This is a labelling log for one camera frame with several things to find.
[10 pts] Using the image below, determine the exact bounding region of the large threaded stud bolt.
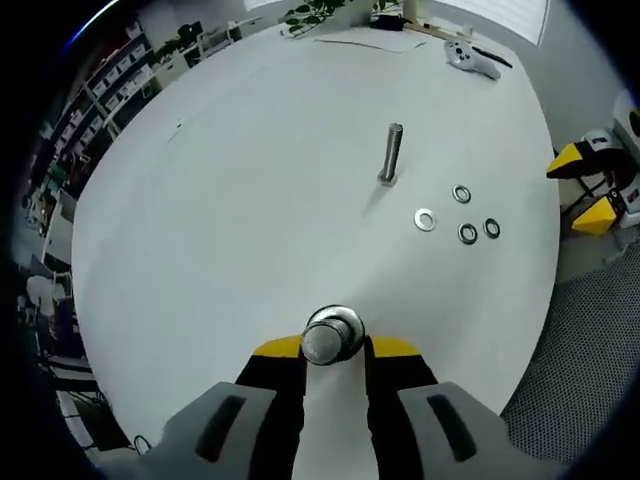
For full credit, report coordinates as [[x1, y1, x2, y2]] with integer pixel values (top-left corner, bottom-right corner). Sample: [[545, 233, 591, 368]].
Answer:
[[301, 319, 359, 366]]

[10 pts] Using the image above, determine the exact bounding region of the white game controller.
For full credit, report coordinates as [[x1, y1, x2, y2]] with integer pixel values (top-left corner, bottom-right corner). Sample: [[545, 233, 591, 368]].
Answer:
[[443, 39, 502, 81]]

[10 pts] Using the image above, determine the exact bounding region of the grey mesh office chair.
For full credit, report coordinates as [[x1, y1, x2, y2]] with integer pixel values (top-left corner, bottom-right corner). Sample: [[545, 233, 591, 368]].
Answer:
[[499, 239, 640, 461]]

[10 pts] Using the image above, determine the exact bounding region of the shelving unit with white bins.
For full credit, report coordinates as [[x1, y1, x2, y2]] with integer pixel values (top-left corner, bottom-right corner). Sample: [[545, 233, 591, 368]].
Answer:
[[49, 19, 166, 166]]

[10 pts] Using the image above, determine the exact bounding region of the small bright steel washer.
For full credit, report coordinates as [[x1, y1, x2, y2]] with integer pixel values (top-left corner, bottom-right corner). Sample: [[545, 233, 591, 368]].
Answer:
[[413, 207, 437, 233]]

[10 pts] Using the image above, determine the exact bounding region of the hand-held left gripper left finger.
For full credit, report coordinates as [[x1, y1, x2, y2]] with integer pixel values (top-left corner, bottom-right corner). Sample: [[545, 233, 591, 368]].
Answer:
[[144, 335, 307, 480]]

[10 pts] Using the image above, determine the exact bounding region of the small threaded stud bolt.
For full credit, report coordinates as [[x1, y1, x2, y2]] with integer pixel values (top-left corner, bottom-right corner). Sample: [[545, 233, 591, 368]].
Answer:
[[376, 121, 404, 187]]

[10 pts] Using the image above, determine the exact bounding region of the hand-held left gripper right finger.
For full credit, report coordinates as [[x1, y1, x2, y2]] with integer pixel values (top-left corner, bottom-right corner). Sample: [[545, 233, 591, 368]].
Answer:
[[364, 335, 546, 480]]

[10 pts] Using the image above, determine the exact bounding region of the black pen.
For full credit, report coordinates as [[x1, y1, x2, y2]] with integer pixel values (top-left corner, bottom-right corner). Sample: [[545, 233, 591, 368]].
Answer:
[[469, 45, 515, 69]]

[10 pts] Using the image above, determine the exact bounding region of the wide white window blind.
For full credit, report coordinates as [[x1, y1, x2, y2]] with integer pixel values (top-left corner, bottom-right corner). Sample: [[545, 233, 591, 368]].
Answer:
[[434, 0, 551, 46]]

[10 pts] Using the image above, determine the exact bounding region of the green potted plant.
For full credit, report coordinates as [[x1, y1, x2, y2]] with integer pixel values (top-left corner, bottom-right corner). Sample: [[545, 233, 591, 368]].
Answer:
[[279, 0, 401, 36]]

